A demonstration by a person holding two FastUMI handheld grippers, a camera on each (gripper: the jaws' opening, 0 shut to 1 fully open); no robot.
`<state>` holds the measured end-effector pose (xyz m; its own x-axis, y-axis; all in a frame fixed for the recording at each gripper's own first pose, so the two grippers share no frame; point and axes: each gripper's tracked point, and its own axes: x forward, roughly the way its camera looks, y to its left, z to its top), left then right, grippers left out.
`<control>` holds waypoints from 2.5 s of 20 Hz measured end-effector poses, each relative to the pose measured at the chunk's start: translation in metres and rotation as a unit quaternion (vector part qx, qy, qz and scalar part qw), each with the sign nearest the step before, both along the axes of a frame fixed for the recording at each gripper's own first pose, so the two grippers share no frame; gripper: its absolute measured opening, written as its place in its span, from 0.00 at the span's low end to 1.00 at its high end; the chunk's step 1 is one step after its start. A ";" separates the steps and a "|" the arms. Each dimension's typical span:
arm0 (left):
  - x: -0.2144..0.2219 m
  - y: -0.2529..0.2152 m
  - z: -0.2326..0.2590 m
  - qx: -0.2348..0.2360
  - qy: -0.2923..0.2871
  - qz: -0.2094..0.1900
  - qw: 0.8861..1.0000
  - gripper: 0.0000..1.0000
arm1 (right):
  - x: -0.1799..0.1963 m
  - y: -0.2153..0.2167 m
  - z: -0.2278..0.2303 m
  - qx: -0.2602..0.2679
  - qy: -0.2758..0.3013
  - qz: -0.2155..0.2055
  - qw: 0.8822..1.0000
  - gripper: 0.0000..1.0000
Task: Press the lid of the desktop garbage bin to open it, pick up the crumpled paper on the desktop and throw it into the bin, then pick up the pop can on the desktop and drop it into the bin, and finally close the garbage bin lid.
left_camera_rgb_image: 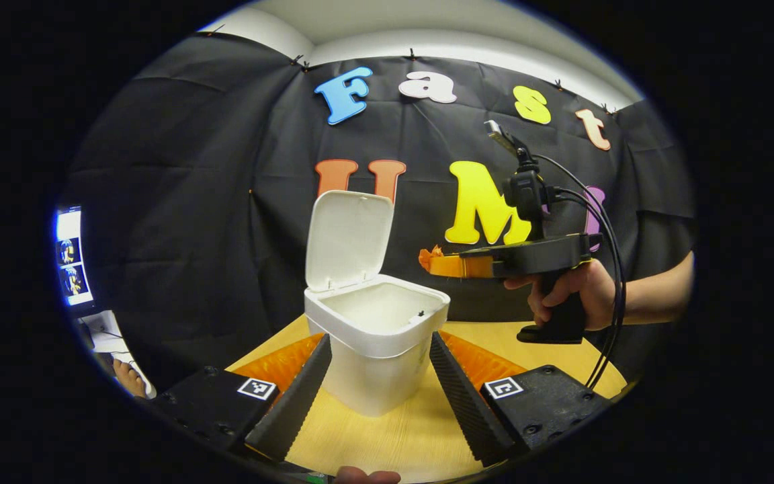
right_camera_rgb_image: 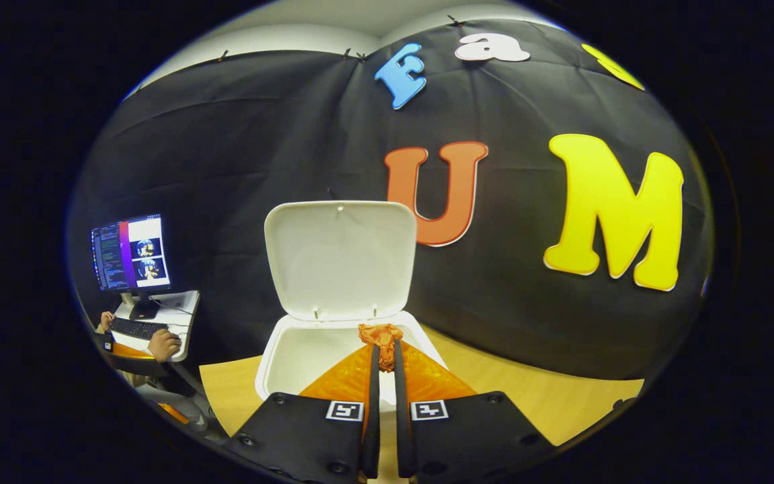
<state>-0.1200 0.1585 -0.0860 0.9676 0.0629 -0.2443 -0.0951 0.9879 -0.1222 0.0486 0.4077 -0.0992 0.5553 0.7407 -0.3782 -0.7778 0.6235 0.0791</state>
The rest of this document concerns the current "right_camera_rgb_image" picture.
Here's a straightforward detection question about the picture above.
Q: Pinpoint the white desktop garbage bin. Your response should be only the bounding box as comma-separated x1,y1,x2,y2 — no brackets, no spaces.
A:
255,200,449,412

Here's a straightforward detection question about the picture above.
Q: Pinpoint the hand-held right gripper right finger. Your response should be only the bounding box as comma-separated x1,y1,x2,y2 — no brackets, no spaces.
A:
394,339,557,483

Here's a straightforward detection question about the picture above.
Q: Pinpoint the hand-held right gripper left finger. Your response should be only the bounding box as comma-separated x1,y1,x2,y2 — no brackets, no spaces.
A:
226,344,382,484

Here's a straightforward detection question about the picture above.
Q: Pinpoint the wooden desktop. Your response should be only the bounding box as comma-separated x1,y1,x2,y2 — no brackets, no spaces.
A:
199,325,645,482

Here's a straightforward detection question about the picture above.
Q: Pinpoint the computer monitor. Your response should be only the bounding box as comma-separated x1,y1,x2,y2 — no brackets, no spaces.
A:
90,214,173,321

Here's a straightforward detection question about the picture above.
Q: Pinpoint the black backdrop cloth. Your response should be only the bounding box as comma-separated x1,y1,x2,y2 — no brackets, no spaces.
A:
68,19,716,384

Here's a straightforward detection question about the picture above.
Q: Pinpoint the orange paper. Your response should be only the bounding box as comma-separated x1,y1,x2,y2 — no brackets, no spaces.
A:
358,323,404,374

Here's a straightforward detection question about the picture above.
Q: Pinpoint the black keyboard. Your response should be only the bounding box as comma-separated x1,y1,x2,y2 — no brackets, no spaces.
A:
110,317,169,341

